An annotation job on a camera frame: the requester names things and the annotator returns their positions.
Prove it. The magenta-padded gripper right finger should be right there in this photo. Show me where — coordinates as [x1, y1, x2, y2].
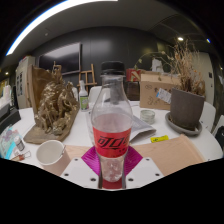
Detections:
[123, 146, 164, 190]

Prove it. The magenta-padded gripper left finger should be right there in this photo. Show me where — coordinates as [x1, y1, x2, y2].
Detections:
[60, 146, 101, 190]

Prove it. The clear red-label drink bottle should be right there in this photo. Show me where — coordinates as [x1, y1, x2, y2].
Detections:
[90, 60, 134, 184]

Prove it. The beige flat table mat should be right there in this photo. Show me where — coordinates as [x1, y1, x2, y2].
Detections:
[63, 133, 207, 178]

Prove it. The white ceramic mug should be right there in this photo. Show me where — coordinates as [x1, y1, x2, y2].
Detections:
[35, 139, 72, 177]

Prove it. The small yellow tag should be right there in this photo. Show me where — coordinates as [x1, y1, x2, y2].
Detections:
[149, 134, 170, 144]

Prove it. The grey plant saucer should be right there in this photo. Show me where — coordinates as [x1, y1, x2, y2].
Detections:
[164, 111, 203, 137]

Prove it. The small glass jar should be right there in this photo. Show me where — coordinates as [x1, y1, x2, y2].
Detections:
[139, 109, 156, 125]

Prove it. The small grey-capped jar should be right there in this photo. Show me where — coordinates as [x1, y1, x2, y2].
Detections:
[13, 135, 26, 152]

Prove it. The golden relief sculpture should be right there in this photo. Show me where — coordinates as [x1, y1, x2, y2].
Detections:
[23, 64, 81, 145]

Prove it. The white green-label spray bottle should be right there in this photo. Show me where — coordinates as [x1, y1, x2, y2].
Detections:
[78, 79, 90, 113]

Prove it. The grey pot with dry plant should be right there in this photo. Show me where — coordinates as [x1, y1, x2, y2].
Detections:
[133, 38, 207, 131]

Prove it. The teal colourful paper sheet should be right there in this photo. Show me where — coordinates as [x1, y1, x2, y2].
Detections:
[0, 124, 24, 159]

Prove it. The white chair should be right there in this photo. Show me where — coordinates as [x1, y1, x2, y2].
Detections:
[88, 85, 103, 104]
[213, 114, 224, 148]
[199, 100, 217, 133]

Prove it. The white plaster figure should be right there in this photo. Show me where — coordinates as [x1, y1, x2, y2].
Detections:
[70, 85, 80, 102]

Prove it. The brown cardboard box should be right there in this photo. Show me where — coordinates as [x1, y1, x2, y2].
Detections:
[139, 71, 181, 111]

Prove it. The black backpack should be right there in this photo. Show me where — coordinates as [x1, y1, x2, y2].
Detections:
[214, 125, 224, 151]

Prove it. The black flat box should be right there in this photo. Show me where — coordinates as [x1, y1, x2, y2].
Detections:
[0, 103, 22, 134]

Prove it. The wooden easel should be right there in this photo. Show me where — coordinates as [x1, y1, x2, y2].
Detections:
[77, 63, 98, 94]

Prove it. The red box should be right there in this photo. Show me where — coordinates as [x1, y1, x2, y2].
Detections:
[125, 68, 145, 83]

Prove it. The white cabinet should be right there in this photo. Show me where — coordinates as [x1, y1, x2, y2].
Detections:
[14, 55, 36, 109]

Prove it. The long ceiling light strip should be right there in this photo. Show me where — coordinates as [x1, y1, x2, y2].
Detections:
[5, 0, 119, 57]

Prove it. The red-brown handled tool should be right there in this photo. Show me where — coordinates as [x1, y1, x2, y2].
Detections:
[11, 150, 33, 162]

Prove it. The black wall screen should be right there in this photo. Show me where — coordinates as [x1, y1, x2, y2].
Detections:
[37, 42, 82, 77]

